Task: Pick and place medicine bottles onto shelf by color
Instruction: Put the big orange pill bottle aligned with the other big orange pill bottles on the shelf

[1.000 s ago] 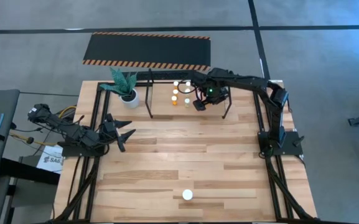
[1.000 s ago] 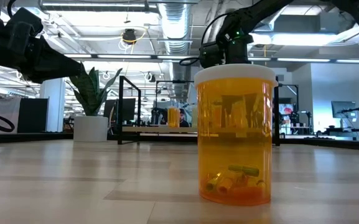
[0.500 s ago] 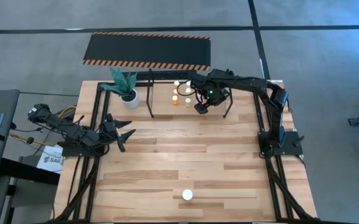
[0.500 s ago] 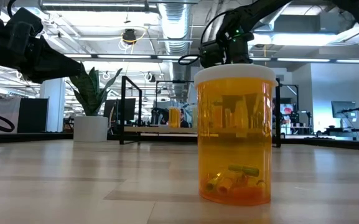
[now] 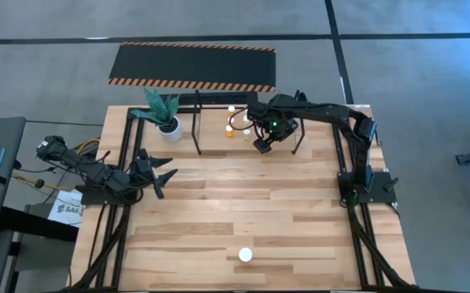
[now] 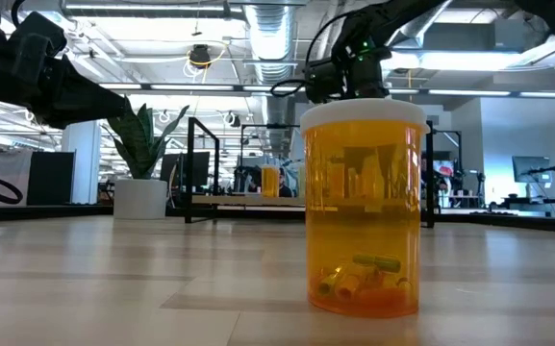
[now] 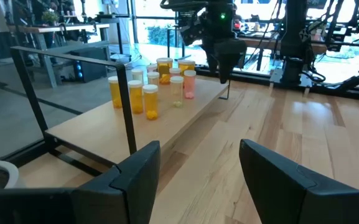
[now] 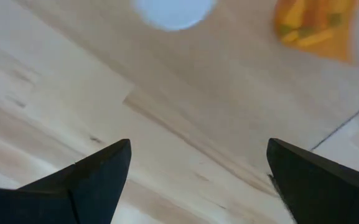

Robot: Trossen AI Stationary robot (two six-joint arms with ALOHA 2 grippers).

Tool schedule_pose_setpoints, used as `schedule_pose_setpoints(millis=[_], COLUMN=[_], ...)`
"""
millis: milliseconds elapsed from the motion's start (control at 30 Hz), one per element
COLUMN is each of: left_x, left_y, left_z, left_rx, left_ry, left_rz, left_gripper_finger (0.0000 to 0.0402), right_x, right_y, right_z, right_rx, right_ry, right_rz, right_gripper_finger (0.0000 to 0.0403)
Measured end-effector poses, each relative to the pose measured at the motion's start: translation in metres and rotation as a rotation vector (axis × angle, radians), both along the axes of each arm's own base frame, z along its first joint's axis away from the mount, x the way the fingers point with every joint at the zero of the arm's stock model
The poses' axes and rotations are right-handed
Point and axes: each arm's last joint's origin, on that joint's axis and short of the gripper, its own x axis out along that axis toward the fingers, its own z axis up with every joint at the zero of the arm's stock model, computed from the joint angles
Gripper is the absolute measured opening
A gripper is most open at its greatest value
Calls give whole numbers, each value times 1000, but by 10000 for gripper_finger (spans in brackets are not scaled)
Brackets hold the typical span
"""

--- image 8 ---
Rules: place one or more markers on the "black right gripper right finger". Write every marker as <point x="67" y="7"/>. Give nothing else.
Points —
<point x="322" y="193"/>

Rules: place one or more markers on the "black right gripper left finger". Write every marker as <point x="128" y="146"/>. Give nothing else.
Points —
<point x="89" y="193"/>

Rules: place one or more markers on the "white bottle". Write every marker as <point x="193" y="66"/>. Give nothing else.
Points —
<point x="322" y="46"/>

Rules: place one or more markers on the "large orange pill bottle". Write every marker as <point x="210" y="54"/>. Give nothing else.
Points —
<point x="173" y="12"/>

